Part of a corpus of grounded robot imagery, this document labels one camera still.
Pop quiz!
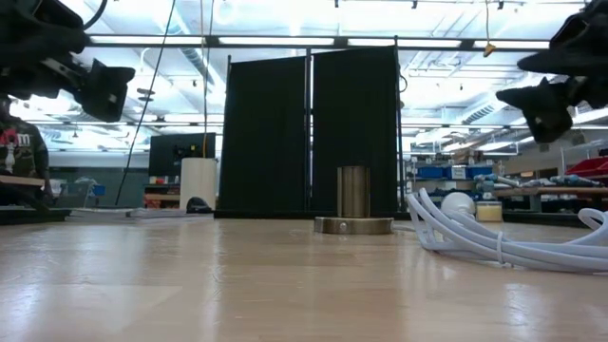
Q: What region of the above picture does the black dome-shaped object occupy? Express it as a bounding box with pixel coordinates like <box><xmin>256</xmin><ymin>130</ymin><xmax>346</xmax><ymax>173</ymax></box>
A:
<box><xmin>185</xmin><ymin>196</ymin><xmax>214</xmax><ymax>215</ymax></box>

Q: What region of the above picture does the person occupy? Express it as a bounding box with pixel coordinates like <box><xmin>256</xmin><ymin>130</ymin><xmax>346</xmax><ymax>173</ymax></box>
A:
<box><xmin>0</xmin><ymin>97</ymin><xmax>52</xmax><ymax>203</ymax></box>

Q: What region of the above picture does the red storage bin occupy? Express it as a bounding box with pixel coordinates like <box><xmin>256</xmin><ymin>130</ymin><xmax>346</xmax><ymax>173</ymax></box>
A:
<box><xmin>564</xmin><ymin>156</ymin><xmax>608</xmax><ymax>180</ymax></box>

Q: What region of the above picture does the brass lamp socket base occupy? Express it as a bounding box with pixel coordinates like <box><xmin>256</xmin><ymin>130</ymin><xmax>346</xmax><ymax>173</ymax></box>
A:
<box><xmin>313</xmin><ymin>164</ymin><xmax>395</xmax><ymax>236</ymax></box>

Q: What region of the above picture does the blue storage bin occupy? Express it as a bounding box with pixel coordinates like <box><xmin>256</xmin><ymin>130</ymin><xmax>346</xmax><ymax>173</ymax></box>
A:
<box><xmin>416</xmin><ymin>164</ymin><xmax>450</xmax><ymax>181</ymax></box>
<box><xmin>466</xmin><ymin>164</ymin><xmax>495</xmax><ymax>180</ymax></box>

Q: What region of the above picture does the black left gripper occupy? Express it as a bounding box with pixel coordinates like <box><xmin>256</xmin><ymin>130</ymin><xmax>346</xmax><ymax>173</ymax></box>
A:
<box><xmin>0</xmin><ymin>55</ymin><xmax>137</xmax><ymax>124</ymax></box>

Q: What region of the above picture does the yellow hanging tag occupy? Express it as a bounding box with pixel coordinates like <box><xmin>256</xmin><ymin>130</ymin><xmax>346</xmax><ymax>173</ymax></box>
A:
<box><xmin>483</xmin><ymin>0</ymin><xmax>498</xmax><ymax>59</ymax></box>

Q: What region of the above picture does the low wooden shelf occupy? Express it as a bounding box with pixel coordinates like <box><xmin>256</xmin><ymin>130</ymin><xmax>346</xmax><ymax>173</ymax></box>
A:
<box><xmin>143</xmin><ymin>182</ymin><xmax>181</xmax><ymax>209</ymax></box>

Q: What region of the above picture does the black hanging cable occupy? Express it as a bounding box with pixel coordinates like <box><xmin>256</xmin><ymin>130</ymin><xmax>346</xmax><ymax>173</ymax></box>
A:
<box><xmin>115</xmin><ymin>0</ymin><xmax>178</xmax><ymax>206</ymax></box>

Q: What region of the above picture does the white cylindrical container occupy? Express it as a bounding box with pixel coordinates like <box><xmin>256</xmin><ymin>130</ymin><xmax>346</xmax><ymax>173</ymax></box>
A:
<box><xmin>180</xmin><ymin>157</ymin><xmax>219</xmax><ymax>211</ymax></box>

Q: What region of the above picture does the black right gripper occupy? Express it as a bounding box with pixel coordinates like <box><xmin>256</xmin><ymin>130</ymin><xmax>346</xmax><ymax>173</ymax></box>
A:
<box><xmin>496</xmin><ymin>47</ymin><xmax>608</xmax><ymax>144</ymax></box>

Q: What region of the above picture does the black monitor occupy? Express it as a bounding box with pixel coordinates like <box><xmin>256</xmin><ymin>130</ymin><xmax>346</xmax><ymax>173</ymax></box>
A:
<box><xmin>148</xmin><ymin>132</ymin><xmax>218</xmax><ymax>178</ymax></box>

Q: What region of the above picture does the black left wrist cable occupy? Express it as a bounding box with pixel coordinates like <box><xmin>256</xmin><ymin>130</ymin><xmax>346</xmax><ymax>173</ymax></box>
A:
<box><xmin>83</xmin><ymin>0</ymin><xmax>109</xmax><ymax>30</ymax></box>

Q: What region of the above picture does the white frosted light bulb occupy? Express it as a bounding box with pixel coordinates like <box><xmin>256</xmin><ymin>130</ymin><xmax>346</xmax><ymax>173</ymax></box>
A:
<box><xmin>440</xmin><ymin>191</ymin><xmax>477</xmax><ymax>218</ymax></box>

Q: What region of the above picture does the wooden side table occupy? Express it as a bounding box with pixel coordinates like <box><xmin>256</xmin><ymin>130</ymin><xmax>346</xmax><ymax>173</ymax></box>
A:
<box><xmin>0</xmin><ymin>174</ymin><xmax>72</xmax><ymax>224</ymax></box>

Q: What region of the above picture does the wooden workbench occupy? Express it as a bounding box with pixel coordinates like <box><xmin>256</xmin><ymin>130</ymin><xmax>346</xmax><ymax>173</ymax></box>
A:
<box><xmin>493</xmin><ymin>186</ymin><xmax>608</xmax><ymax>213</ymax></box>

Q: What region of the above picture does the white coiled power cord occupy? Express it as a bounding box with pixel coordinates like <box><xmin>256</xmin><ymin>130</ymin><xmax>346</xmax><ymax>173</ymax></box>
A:
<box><xmin>406</xmin><ymin>187</ymin><xmax>608</xmax><ymax>275</ymax></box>

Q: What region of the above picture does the small yellow candle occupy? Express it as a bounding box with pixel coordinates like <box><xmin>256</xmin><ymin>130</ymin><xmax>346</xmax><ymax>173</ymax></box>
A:
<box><xmin>475</xmin><ymin>200</ymin><xmax>504</xmax><ymax>223</ymax></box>

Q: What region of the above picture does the black overhead frame beam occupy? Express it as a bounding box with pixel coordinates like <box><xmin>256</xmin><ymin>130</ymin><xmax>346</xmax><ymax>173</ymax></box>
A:
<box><xmin>87</xmin><ymin>32</ymin><xmax>552</xmax><ymax>53</ymax></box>

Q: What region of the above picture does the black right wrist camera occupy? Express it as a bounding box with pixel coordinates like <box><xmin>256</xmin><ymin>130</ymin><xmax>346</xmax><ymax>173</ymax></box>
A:
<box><xmin>550</xmin><ymin>0</ymin><xmax>608</xmax><ymax>51</ymax></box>

